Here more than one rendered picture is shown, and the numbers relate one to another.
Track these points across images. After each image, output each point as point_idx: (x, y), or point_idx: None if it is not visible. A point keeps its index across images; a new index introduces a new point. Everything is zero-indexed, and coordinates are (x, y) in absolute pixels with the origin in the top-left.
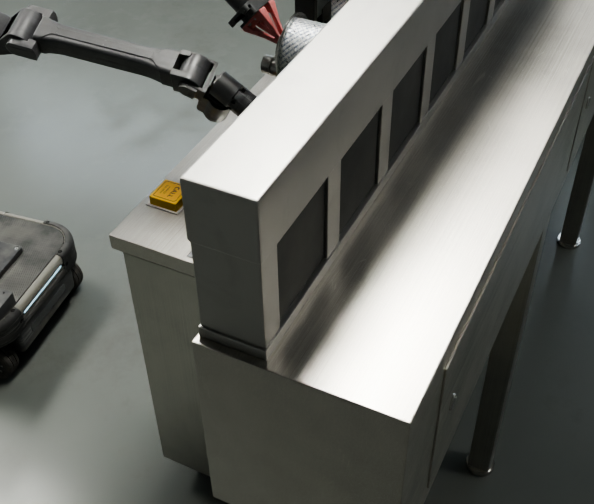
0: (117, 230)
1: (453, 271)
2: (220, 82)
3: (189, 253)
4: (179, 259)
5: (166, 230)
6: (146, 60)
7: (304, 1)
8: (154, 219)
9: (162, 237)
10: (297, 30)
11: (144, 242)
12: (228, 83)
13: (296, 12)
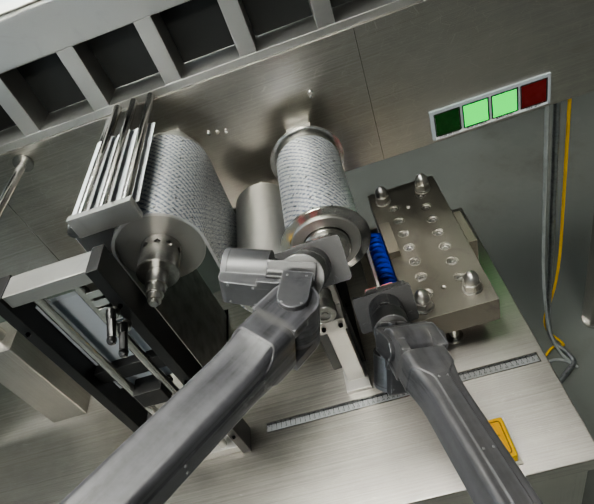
0: (588, 454)
1: None
2: (399, 313)
3: (535, 362)
4: (550, 364)
5: (533, 408)
6: (456, 378)
7: (181, 353)
8: (532, 434)
9: (545, 402)
10: (328, 203)
11: (569, 411)
12: (392, 309)
13: (189, 375)
